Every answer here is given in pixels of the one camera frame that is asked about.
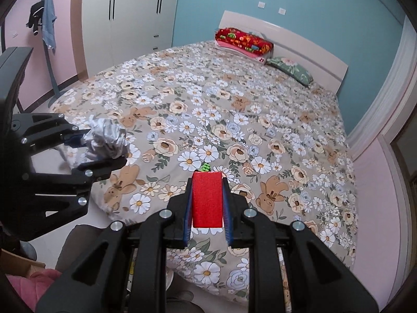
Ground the green floral pillow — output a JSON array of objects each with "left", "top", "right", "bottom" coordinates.
[{"left": 266, "top": 57, "right": 314, "bottom": 86}]

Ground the red patterned pillow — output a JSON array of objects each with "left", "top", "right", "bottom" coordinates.
[{"left": 214, "top": 28, "right": 274, "bottom": 64}]

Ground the green toy brick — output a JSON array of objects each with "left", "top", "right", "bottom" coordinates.
[{"left": 199, "top": 162, "right": 211, "bottom": 172}]

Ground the white paper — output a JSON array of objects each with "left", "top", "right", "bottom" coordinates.
[{"left": 75, "top": 117, "right": 130, "bottom": 165}]

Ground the white bed headboard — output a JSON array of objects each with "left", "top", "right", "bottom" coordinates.
[{"left": 218, "top": 11, "right": 348, "bottom": 94}]

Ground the floral bed sheet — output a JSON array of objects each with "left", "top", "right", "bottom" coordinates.
[{"left": 48, "top": 40, "right": 359, "bottom": 313}]

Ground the pink trash bag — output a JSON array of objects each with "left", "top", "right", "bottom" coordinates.
[{"left": 6, "top": 268, "right": 62, "bottom": 312}]

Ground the red foam block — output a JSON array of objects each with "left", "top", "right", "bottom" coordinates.
[{"left": 192, "top": 172, "right": 223, "bottom": 228}]

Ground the white wardrobe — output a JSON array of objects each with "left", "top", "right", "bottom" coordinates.
[{"left": 81, "top": 0, "right": 177, "bottom": 76}]

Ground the blue hanging garment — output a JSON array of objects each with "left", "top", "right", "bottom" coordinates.
[{"left": 42, "top": 0, "right": 57, "bottom": 52}]

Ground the brown stool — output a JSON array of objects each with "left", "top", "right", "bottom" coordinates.
[{"left": 55, "top": 225, "right": 104, "bottom": 273}]

